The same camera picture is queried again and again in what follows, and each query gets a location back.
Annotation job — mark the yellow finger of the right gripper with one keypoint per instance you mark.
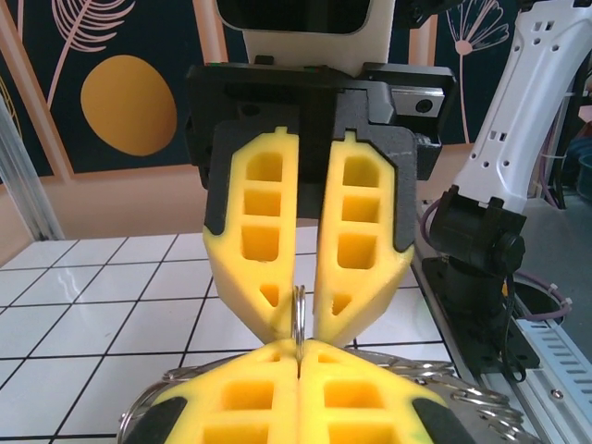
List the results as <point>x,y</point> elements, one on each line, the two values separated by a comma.
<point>384,273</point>
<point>229,268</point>

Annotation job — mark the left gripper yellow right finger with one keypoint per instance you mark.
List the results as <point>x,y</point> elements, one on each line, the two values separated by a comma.
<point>370,407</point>

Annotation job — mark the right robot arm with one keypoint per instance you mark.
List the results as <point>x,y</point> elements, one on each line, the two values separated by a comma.
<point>509,115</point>

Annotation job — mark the aluminium frame post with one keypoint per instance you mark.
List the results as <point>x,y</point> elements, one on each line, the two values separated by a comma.
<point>28,194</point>

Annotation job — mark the aluminium mounting rail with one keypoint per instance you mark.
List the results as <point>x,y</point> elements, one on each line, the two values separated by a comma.
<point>518,416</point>

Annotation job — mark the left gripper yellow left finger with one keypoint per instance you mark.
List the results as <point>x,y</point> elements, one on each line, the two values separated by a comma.
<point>222,407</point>

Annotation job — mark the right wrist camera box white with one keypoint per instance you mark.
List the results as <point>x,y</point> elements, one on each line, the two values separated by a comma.
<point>305,46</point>

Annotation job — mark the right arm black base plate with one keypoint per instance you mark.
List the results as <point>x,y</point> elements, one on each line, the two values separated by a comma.
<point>472,333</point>

